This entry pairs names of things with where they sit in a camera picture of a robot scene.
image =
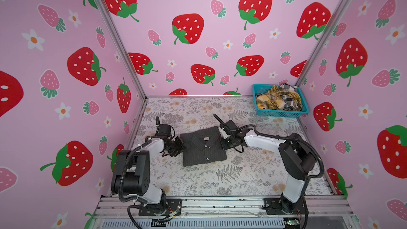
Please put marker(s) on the aluminium right corner post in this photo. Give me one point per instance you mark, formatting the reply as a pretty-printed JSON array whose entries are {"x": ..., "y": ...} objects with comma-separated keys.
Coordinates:
[{"x": 338, "y": 13}]

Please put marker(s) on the aluminium left corner post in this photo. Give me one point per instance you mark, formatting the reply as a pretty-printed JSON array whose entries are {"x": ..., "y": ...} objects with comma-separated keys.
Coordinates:
[{"x": 120, "y": 46}]

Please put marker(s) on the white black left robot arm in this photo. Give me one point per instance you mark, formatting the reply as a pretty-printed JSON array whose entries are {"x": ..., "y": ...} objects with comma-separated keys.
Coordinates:
[{"x": 131, "y": 179}]

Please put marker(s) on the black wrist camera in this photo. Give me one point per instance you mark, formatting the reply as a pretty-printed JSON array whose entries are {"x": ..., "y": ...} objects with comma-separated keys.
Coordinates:
[
  {"x": 165, "y": 131},
  {"x": 230, "y": 128}
]

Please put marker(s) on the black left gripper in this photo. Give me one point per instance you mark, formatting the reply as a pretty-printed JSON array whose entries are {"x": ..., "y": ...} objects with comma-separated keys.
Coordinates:
[{"x": 180, "y": 148}]

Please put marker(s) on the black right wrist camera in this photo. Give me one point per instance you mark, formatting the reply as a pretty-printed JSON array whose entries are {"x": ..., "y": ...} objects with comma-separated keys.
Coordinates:
[{"x": 230, "y": 128}]

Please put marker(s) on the grey white shirt in basket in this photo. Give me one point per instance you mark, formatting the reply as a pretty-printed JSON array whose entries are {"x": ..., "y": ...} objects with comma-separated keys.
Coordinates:
[{"x": 291, "y": 98}]

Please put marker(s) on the aluminium corner post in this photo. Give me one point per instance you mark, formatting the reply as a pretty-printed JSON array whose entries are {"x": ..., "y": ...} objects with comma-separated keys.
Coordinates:
[
  {"x": 338, "y": 13},
  {"x": 120, "y": 46}
]

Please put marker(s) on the dark grey pinstriped shirt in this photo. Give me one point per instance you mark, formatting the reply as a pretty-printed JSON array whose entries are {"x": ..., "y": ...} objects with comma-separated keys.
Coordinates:
[{"x": 202, "y": 147}]

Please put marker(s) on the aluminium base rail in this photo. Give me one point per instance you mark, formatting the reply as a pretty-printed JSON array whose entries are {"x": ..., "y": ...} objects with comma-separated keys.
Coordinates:
[{"x": 236, "y": 212}]

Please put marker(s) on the yellow plaid shirt in basket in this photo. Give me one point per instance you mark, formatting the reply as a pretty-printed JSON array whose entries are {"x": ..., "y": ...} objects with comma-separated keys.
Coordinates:
[{"x": 270, "y": 100}]

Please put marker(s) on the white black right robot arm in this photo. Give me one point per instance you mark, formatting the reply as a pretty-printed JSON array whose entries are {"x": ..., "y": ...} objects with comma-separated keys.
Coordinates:
[{"x": 297, "y": 157}]

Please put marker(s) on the teal plastic basket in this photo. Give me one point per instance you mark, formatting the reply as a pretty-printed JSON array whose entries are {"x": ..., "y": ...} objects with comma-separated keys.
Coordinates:
[{"x": 263, "y": 88}]

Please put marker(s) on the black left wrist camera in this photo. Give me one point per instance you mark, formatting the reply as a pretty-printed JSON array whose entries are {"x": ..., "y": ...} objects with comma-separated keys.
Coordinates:
[{"x": 165, "y": 131}]

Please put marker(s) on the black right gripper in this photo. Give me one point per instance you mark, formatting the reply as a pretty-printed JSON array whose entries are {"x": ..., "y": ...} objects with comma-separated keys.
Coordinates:
[{"x": 223, "y": 145}]

